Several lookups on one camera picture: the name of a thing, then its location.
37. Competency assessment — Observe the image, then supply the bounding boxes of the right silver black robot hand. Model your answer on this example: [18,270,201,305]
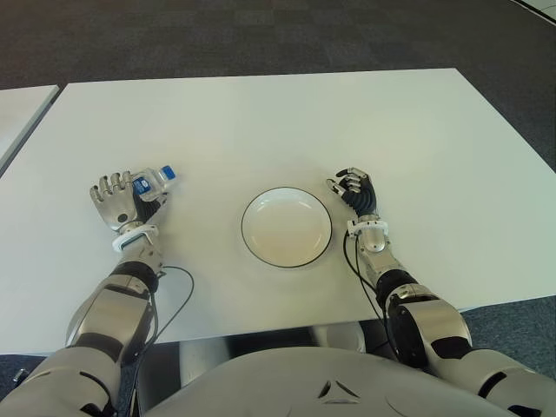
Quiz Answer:
[325,165,377,215]

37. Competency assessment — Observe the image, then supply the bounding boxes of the white plate with black rim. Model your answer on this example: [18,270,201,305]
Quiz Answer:
[240,186,334,268]

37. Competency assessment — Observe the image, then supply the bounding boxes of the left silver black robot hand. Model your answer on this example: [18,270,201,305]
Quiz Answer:
[89,169,171,234]

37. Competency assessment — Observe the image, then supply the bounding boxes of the white robot leg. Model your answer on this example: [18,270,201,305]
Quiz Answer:
[309,322,367,354]

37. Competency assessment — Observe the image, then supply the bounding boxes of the clear water bottle blue cap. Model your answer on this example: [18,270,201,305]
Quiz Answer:
[130,164,180,203]

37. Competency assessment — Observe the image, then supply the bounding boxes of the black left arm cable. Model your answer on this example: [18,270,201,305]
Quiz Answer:
[128,265,195,417]

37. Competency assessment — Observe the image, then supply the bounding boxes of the grey robot torso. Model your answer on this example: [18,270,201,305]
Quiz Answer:
[141,341,494,417]

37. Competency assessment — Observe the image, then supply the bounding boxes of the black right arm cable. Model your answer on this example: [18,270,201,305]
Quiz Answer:
[342,229,406,362]

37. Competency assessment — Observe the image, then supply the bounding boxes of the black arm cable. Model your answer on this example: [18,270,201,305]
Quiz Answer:
[342,229,406,362]
[128,265,195,417]

